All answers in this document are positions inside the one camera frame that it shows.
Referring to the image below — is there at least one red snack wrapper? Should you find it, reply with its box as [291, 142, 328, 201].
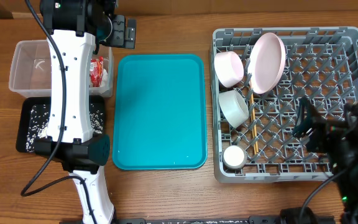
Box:
[89, 57, 104, 87]

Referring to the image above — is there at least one wooden chopstick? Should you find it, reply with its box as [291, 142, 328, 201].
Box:
[249, 81, 259, 155]
[250, 94, 259, 155]

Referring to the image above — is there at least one large white plate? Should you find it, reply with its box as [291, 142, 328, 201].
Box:
[247, 32, 286, 95]

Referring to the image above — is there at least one grey shallow bowl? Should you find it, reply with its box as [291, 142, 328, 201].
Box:
[218, 90, 249, 128]

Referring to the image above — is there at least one small white cup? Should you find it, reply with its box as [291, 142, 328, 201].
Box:
[223, 145, 247, 169]

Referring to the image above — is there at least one white bowl with food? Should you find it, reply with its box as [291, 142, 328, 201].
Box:
[214, 51, 244, 88]

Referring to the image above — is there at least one white napkin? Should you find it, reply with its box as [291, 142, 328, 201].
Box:
[89, 69, 108, 88]

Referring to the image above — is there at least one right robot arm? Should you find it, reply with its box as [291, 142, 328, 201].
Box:
[292, 96, 358, 223]

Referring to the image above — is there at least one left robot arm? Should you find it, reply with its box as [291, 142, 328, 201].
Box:
[33, 0, 136, 223]

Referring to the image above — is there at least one grey dishwasher rack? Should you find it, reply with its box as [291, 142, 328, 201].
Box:
[210, 27, 358, 183]

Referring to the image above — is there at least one clear plastic waste bin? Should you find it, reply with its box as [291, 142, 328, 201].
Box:
[9, 40, 114, 98]

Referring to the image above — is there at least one teal serving tray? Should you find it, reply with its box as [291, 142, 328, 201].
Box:
[112, 54, 208, 170]

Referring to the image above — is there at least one spilled rice pile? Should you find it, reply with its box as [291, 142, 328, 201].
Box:
[24, 103, 106, 152]

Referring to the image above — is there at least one black rectangular tray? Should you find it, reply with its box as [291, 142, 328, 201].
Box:
[16, 96, 105, 153]

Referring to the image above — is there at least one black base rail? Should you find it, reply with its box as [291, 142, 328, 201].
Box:
[59, 207, 336, 224]

